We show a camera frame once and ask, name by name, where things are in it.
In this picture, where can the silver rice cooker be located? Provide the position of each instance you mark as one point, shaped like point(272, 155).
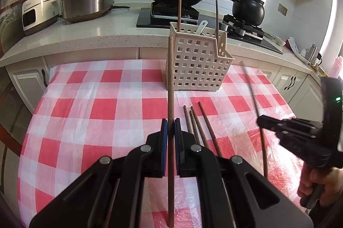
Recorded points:
point(85, 0)

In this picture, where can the red checkered tablecloth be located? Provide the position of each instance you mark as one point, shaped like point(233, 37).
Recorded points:
point(93, 123)

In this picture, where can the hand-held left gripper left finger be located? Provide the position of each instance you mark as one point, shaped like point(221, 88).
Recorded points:
point(163, 147)

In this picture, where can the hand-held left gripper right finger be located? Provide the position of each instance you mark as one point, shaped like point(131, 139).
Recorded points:
point(177, 147)

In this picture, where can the white plastic utensil basket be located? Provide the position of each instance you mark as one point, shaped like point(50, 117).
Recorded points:
point(193, 64)

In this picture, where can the black clay pot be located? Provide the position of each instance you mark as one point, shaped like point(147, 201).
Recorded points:
point(248, 12)

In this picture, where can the black glass gas cooktop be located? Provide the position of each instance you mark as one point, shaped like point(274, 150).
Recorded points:
point(144, 19)

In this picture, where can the white kitchen base cabinets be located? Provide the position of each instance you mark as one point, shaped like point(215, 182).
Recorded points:
point(294, 88)

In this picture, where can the brown wooden chopstick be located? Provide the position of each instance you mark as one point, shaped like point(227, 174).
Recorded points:
point(195, 129)
point(210, 131)
point(187, 120)
point(180, 8)
point(170, 83)

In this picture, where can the white round ladle spoon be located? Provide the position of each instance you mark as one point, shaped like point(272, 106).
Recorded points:
point(202, 27)

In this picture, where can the speckled stone kitchen countertop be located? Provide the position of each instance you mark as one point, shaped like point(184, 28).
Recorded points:
point(80, 32)

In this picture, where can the red and white packet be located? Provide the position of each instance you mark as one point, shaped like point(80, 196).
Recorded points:
point(292, 44)

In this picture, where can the white countertop appliance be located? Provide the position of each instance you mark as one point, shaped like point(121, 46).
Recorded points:
point(40, 11)

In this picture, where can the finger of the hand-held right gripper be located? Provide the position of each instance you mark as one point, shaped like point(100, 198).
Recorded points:
point(270, 121)
point(277, 133)

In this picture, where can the small white bowl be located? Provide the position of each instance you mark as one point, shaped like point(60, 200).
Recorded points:
point(280, 41)

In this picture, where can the pink container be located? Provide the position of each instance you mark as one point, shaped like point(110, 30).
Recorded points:
point(339, 64)

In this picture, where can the person's right forearm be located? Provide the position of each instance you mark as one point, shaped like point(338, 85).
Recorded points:
point(329, 217)

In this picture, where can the dark wooden chopstick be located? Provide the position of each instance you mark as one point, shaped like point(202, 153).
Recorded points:
point(264, 150)
point(217, 13)

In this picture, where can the wall switch plate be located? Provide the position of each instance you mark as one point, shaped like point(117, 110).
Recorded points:
point(282, 9)

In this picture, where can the person's right hand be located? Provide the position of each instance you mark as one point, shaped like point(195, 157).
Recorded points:
point(332, 185)

